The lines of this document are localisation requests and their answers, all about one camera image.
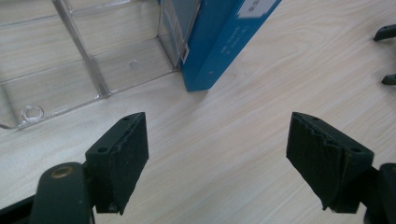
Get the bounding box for blue book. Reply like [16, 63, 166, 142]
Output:
[160, 0, 283, 92]

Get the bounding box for clear acrylic book rack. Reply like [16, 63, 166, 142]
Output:
[0, 0, 201, 131]

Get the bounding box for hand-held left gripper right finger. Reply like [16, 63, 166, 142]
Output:
[286, 111, 375, 215]

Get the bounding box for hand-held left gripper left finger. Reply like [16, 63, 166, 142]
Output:
[84, 111, 149, 216]

